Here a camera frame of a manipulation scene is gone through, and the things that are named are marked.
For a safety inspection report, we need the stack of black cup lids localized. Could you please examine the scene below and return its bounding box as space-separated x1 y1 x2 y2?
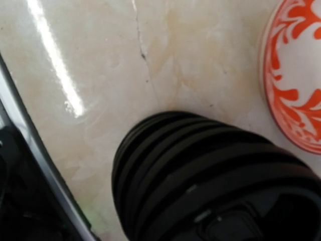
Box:
111 111 320 240

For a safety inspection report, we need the red white patterned bowl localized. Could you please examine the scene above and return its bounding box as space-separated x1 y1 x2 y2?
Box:
258 1 320 155

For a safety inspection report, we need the aluminium front frame rail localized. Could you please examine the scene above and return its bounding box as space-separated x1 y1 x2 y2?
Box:
1 58 100 240

